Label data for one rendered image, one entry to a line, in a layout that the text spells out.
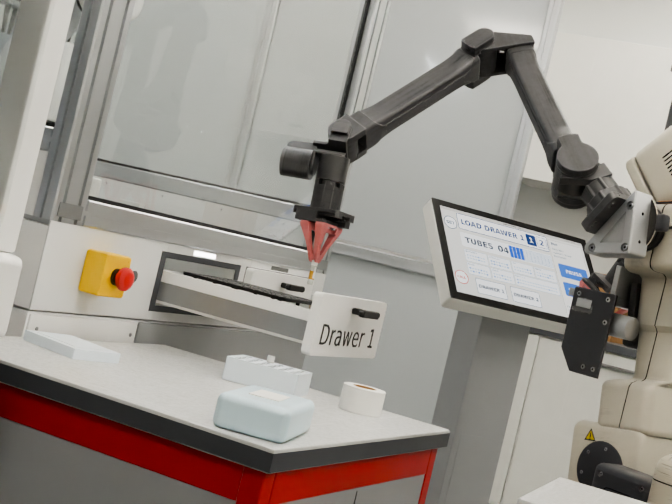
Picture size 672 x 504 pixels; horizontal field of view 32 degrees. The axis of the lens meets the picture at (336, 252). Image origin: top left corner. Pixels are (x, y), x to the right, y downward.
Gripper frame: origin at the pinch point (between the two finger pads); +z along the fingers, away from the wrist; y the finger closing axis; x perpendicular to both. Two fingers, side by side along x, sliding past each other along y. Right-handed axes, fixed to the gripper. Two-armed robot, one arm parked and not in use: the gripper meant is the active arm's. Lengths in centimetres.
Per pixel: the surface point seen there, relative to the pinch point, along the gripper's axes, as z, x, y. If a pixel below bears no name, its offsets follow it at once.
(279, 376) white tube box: 21.5, -27.8, 16.5
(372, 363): 21, 158, -76
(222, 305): 12.1, -15.4, -7.2
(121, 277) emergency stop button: 10.9, -38.2, -11.2
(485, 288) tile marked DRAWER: -5, 83, -4
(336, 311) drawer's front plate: 9.3, -7.7, 11.9
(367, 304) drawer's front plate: 6.7, 4.7, 10.4
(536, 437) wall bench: 40, 291, -67
